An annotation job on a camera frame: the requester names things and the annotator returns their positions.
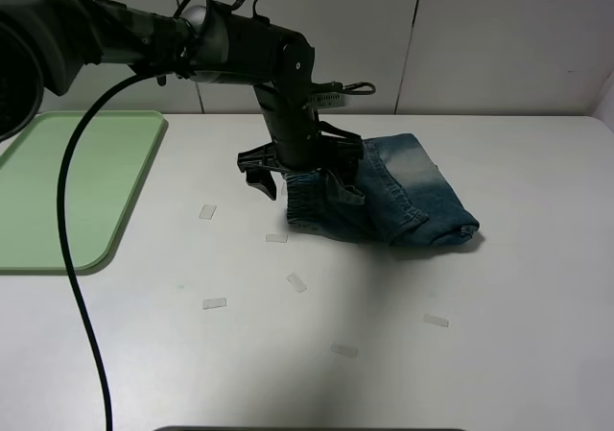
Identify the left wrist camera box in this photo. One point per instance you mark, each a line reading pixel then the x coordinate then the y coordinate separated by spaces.
pixel 336 95

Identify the clear tape piece left upright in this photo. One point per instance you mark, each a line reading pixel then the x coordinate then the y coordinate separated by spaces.
pixel 207 212

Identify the clear tape piece centre left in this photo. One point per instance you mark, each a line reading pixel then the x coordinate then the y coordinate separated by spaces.
pixel 277 237

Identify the blue children's denim shorts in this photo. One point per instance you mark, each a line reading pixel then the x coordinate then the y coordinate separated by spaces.
pixel 398 197

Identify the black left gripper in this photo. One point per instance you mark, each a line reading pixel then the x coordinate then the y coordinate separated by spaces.
pixel 300 142

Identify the clear tape piece front left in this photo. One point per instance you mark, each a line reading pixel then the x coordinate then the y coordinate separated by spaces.
pixel 209 304

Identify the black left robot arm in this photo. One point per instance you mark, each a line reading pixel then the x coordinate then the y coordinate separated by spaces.
pixel 45 44

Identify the clear tape piece front centre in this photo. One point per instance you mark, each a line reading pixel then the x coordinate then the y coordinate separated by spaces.
pixel 344 350

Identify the light green plastic tray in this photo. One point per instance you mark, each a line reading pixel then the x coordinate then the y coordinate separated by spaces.
pixel 107 171

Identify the clear tape piece front right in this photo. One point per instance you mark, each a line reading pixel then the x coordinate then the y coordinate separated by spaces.
pixel 435 320

